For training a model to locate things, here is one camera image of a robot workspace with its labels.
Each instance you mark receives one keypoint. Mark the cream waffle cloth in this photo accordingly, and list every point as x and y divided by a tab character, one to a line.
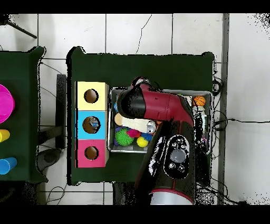
135	123

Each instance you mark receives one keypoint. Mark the blue and white plastic packet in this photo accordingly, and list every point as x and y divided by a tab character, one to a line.
94	123

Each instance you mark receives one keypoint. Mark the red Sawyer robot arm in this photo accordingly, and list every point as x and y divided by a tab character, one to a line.
160	105

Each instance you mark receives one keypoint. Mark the wooden box with three holes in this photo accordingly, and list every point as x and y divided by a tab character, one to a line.
101	105

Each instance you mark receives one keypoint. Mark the clear mesh bin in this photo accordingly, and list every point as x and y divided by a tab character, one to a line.
126	150

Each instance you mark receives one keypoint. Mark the orange sponge disc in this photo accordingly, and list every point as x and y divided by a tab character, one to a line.
118	119

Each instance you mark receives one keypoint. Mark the green spiky ball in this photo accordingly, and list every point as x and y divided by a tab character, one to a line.
124	137

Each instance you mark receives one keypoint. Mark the dark green table cloth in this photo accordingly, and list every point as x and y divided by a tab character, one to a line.
21	84
143	69

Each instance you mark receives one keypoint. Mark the orange mini basketball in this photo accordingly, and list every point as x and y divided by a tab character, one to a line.
199	100

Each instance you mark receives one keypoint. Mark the dark grey round base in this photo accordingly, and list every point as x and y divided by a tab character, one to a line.
49	157

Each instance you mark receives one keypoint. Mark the pink bowl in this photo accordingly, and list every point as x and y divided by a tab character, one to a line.
5	103

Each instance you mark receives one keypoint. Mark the yellow cup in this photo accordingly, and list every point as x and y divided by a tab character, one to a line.
4	135

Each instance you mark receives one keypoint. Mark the blue cup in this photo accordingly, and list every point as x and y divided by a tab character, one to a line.
7	165

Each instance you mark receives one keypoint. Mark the black tripod leg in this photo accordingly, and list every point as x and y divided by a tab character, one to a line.
21	29

